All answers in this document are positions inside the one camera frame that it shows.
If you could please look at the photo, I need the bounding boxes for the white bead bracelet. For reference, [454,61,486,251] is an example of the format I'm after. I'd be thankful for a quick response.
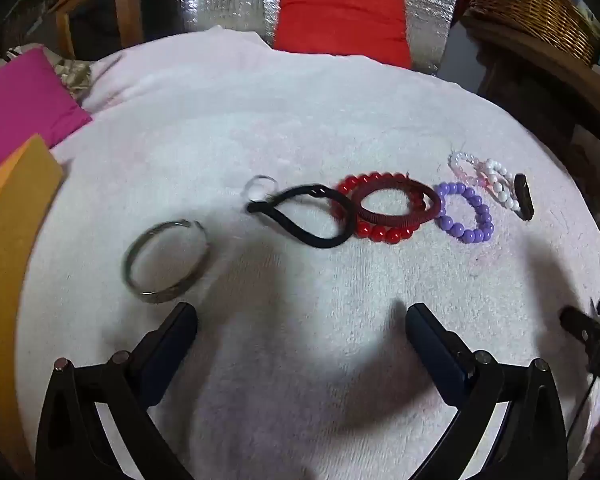
[480,158,526,212]

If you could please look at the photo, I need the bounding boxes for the wooden shelf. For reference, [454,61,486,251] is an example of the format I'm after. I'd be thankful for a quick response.
[457,10,600,241]

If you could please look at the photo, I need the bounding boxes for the yellow box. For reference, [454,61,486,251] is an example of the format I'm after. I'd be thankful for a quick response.
[0,134,65,461]

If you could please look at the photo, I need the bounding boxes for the small clear ring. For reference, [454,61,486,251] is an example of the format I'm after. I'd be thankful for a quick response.
[243,175,277,206]

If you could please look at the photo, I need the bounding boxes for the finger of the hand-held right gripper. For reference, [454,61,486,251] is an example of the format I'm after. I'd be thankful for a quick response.
[560,299,600,386]

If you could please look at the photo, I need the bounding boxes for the patterned beige cloth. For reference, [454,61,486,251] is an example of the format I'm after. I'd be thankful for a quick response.
[55,57,93,106]

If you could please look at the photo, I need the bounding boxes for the pink cushion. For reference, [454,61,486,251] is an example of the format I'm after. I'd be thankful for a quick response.
[0,45,93,186]

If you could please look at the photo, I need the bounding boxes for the dark red band bracelet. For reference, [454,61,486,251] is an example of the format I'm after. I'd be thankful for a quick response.
[354,176,443,228]

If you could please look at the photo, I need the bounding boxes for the black hair tie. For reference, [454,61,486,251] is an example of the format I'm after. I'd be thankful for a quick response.
[246,183,356,250]

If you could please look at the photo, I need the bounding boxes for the purple bead bracelet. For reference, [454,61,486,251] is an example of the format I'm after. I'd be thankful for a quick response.
[434,181,495,246]

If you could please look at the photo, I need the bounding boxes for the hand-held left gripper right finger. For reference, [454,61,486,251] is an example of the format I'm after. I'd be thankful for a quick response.
[405,302,568,480]

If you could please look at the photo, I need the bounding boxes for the white blanket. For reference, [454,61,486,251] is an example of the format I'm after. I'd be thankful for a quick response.
[15,30,600,480]

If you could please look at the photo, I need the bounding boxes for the red cushion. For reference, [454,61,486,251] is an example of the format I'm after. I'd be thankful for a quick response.
[272,0,413,70]

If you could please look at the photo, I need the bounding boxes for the wicker basket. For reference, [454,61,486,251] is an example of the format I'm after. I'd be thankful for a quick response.
[467,0,600,67]

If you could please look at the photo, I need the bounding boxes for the silver metal bangle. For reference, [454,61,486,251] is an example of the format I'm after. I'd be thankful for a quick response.
[122,219,212,305]

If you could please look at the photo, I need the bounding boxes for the black bracelet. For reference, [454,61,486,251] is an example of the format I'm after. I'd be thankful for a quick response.
[514,173,536,222]

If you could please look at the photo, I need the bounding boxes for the red bead bracelet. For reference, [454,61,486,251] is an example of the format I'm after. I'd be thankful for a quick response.
[330,171,428,245]

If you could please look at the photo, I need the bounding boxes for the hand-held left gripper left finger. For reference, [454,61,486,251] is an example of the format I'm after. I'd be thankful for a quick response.
[35,301,198,480]

